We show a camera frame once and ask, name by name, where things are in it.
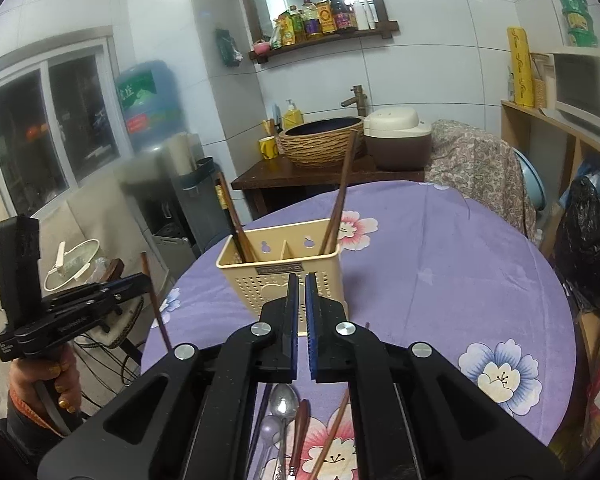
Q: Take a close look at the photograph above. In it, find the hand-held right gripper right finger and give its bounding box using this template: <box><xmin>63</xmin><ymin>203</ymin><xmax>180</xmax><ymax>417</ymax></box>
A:
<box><xmin>305</xmin><ymin>272</ymin><xmax>564</xmax><ymax>480</ymax></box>

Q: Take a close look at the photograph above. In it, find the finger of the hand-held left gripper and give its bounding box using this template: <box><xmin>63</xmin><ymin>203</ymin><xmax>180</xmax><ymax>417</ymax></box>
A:
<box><xmin>55</xmin><ymin>285</ymin><xmax>147</xmax><ymax>333</ymax></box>
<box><xmin>42</xmin><ymin>272</ymin><xmax>149</xmax><ymax>308</ymax></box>

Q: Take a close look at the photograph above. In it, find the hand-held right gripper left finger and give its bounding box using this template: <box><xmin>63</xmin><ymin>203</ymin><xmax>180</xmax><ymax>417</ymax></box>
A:
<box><xmin>36</xmin><ymin>272</ymin><xmax>301</xmax><ymax>480</ymax></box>

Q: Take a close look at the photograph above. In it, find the beige plastic cutlery holder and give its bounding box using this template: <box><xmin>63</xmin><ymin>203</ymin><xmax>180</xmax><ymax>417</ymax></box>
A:
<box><xmin>216</xmin><ymin>217</ymin><xmax>349</xmax><ymax>336</ymax></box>

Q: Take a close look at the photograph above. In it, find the dark brown chopstick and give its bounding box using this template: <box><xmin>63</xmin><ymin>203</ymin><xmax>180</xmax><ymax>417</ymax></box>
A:
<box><xmin>247</xmin><ymin>384</ymin><xmax>272</xmax><ymax>476</ymax></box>

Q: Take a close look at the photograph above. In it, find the dark chopsticks bundle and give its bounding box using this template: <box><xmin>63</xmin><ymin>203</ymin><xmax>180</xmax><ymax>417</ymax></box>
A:
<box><xmin>213</xmin><ymin>171</ymin><xmax>247</xmax><ymax>264</ymax></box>

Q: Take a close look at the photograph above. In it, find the person's left forearm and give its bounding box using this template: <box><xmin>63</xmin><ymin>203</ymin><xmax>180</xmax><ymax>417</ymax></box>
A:
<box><xmin>0</xmin><ymin>399</ymin><xmax>87</xmax><ymax>467</ymax></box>

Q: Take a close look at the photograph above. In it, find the person's left hand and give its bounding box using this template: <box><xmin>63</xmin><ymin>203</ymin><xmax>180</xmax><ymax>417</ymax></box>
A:
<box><xmin>7</xmin><ymin>344</ymin><xmax>84</xmax><ymax>423</ymax></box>

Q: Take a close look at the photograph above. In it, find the white pot with glass lid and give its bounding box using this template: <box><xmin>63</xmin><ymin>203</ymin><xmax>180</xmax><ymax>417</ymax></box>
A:
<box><xmin>43</xmin><ymin>239</ymin><xmax>147</xmax><ymax>349</ymax></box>

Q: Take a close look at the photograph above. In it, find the metal spoon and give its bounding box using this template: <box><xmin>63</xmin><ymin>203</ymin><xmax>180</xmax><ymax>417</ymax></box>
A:
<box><xmin>271</xmin><ymin>383</ymin><xmax>301</xmax><ymax>480</ymax></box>

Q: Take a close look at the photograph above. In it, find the grey water dispenser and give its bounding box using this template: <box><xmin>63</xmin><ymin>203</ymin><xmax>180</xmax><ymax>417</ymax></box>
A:
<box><xmin>121</xmin><ymin>132</ymin><xmax>232</xmax><ymax>263</ymax></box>

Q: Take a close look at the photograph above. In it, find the grey plastic spoon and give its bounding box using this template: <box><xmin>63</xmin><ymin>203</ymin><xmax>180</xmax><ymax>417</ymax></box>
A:
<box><xmin>252</xmin><ymin>413</ymin><xmax>281</xmax><ymax>480</ymax></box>

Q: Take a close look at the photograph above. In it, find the purple floral tablecloth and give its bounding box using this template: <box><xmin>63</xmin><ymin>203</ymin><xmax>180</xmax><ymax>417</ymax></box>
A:
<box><xmin>142</xmin><ymin>180</ymin><xmax>581</xmax><ymax>480</ymax></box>

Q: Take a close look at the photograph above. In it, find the beige paper roll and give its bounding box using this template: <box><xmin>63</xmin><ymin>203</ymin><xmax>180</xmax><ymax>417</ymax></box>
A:
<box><xmin>167</xmin><ymin>132</ymin><xmax>196</xmax><ymax>177</ymax></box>

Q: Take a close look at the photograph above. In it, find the window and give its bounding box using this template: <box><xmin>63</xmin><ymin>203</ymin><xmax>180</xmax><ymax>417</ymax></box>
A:
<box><xmin>0</xmin><ymin>35</ymin><xmax>133</xmax><ymax>218</ymax></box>

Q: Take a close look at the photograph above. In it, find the blue water jug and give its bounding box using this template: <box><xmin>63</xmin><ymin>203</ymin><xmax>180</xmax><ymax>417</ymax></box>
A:
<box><xmin>115</xmin><ymin>59</ymin><xmax>176</xmax><ymax>154</ymax></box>

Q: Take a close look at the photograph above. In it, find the woven pattern sink basin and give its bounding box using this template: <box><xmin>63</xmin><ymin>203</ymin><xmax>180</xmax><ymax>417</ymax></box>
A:
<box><xmin>278</xmin><ymin>116</ymin><xmax>367</xmax><ymax>167</ymax></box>

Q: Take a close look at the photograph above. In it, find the white brown rice cooker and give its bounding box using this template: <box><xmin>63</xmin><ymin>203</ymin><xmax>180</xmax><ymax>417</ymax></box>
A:
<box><xmin>362</xmin><ymin>106</ymin><xmax>434</xmax><ymax>171</ymax></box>

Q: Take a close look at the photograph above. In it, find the yellow soap bottle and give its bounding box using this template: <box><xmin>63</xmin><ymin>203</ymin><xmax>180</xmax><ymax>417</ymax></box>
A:
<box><xmin>282</xmin><ymin>99</ymin><xmax>305</xmax><ymax>130</ymax></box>

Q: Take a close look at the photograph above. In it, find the floral patterned cloth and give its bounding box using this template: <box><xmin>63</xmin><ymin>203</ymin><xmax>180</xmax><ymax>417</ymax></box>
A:
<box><xmin>424</xmin><ymin>119</ymin><xmax>537</xmax><ymax>242</ymax></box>

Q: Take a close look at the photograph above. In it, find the brass faucet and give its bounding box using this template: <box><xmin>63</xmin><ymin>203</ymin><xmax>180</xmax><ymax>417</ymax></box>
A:
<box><xmin>340</xmin><ymin>85</ymin><xmax>369</xmax><ymax>118</ymax></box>

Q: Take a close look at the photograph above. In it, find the light blue basin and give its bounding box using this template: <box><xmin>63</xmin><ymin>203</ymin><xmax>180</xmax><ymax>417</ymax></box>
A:
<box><xmin>512</xmin><ymin>147</ymin><xmax>549</xmax><ymax>212</ymax></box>

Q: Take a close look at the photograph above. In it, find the black plastic bag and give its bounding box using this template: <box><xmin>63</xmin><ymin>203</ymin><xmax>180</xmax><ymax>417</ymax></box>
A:
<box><xmin>552</xmin><ymin>174</ymin><xmax>600</xmax><ymax>317</ymax></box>

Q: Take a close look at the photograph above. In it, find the wooden shelf unit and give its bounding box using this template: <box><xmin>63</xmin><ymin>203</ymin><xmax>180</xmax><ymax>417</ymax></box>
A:
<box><xmin>499</xmin><ymin>99</ymin><xmax>600</xmax><ymax>361</ymax></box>

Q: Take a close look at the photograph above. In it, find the yellow green oil bottle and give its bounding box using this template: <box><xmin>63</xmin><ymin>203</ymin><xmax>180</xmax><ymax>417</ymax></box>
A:
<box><xmin>282</xmin><ymin>5</ymin><xmax>307</xmax><ymax>46</ymax></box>

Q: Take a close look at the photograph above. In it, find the purple label bottle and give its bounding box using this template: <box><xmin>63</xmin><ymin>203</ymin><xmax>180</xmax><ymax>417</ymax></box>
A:
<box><xmin>302</xmin><ymin>0</ymin><xmax>322</xmax><ymax>40</ymax></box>

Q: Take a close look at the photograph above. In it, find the amber yellow label bottle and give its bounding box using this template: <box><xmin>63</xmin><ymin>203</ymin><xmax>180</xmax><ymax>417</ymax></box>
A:
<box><xmin>315</xmin><ymin>0</ymin><xmax>338</xmax><ymax>36</ymax></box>

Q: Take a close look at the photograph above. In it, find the dark sauce bottle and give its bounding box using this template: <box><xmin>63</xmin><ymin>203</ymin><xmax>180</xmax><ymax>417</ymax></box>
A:
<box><xmin>329</xmin><ymin>0</ymin><xmax>359</xmax><ymax>32</ymax></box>

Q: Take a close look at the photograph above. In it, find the yellow roll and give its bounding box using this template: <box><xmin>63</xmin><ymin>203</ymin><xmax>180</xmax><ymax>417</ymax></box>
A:
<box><xmin>507</xmin><ymin>27</ymin><xmax>534</xmax><ymax>109</ymax></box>

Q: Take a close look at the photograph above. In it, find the glass jar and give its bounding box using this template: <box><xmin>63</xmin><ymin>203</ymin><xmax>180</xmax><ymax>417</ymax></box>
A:
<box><xmin>530</xmin><ymin>52</ymin><xmax>557</xmax><ymax>109</ymax></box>

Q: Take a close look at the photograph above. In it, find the white microwave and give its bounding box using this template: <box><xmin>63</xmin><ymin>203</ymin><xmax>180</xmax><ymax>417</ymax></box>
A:
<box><xmin>549</xmin><ymin>47</ymin><xmax>600</xmax><ymax>134</ymax></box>

